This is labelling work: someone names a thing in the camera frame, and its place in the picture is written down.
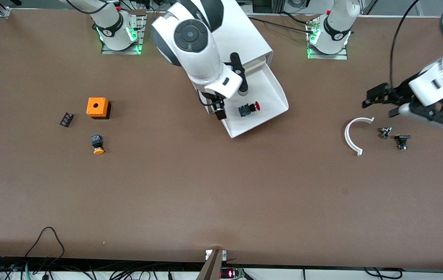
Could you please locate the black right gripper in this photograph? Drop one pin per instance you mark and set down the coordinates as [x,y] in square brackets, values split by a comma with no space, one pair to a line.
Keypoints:
[212,100]

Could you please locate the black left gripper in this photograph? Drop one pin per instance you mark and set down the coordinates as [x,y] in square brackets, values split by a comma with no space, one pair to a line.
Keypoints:
[400,93]

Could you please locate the red push button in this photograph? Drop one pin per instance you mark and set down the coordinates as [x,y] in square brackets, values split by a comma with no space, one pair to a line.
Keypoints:
[246,109]

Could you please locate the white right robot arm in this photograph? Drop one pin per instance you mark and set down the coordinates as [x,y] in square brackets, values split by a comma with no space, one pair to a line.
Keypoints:
[194,46]

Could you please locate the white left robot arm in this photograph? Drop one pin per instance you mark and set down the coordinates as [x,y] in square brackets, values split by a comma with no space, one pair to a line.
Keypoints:
[435,83]

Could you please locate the orange push button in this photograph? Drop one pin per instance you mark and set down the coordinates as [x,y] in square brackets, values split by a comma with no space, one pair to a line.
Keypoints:
[97,144]

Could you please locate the small grey metal part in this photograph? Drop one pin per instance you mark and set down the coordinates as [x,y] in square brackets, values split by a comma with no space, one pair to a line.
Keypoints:
[385,132]

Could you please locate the small black plastic part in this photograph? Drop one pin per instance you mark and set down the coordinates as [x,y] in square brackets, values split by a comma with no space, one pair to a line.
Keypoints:
[402,139]

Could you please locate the white curved plastic piece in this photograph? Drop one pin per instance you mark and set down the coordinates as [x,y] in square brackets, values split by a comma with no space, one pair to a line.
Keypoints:
[347,136]

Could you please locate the orange box with hole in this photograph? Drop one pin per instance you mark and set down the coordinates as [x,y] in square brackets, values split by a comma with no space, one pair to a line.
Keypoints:
[97,107]

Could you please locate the small black terminal block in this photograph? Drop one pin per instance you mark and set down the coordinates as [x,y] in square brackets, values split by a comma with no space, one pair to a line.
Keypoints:
[66,119]

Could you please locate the circuit board with red display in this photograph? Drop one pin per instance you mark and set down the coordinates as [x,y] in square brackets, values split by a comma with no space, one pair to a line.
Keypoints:
[231,273]

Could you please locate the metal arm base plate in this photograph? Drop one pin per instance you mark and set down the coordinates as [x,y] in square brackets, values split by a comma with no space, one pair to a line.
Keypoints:
[328,56]
[141,39]

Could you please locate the aluminium frame corner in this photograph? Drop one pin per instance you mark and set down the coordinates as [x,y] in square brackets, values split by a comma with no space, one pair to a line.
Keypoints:
[3,12]

